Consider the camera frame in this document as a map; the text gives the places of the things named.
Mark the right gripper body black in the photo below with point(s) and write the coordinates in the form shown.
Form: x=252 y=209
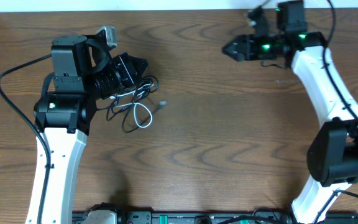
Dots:
x=263 y=47

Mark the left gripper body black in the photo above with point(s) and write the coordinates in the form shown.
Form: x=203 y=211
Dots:
x=119 y=74

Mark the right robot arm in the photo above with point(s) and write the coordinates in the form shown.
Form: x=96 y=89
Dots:
x=332 y=158

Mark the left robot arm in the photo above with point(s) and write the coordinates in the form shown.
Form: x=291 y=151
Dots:
x=84 y=72

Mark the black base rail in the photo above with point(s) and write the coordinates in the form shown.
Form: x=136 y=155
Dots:
x=109 y=213

